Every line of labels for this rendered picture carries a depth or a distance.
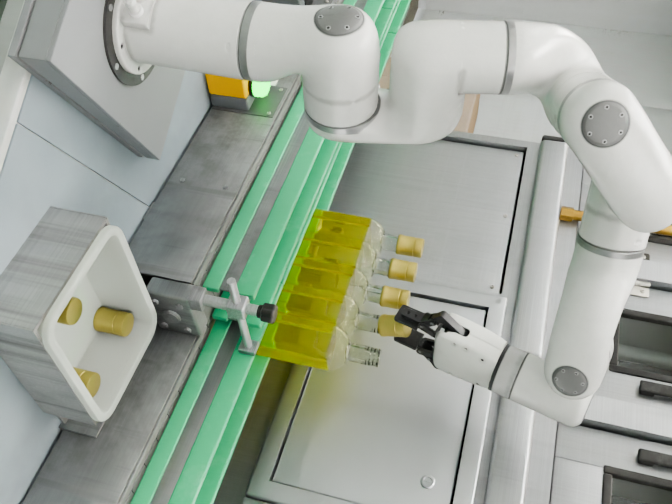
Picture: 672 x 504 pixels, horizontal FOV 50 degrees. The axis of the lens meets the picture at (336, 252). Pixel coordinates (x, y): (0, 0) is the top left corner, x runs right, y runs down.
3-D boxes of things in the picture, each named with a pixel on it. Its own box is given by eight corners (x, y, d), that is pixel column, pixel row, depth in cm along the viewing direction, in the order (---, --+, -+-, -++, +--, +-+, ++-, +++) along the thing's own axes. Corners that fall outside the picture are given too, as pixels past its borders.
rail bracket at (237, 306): (202, 347, 110) (280, 364, 107) (178, 279, 97) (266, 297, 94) (210, 331, 111) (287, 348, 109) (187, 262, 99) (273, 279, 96)
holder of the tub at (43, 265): (57, 431, 100) (108, 444, 98) (-30, 316, 79) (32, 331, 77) (114, 330, 110) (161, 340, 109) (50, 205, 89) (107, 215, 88)
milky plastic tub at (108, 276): (46, 415, 96) (105, 430, 94) (-28, 318, 79) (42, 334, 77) (107, 310, 106) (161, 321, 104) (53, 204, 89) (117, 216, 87)
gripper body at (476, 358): (511, 369, 114) (446, 340, 118) (521, 332, 106) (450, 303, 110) (493, 407, 110) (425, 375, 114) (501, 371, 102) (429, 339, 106)
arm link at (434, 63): (503, 2, 86) (483, 104, 99) (301, -1, 87) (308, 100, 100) (510, 56, 80) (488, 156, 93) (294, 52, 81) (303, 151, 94)
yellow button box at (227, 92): (209, 105, 129) (248, 111, 127) (201, 70, 123) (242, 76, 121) (224, 82, 133) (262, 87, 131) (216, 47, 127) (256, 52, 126)
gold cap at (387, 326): (382, 341, 115) (408, 342, 113) (375, 327, 113) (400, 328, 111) (389, 323, 118) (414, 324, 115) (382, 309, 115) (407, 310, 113)
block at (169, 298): (157, 331, 110) (199, 341, 108) (141, 294, 102) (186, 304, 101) (166, 312, 112) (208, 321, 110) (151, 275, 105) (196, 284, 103)
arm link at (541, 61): (514, 27, 78) (650, 29, 78) (496, 14, 91) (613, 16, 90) (501, 150, 84) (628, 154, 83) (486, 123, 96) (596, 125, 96)
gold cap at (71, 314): (29, 308, 86) (62, 315, 85) (45, 284, 88) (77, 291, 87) (40, 324, 88) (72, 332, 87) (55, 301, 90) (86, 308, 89)
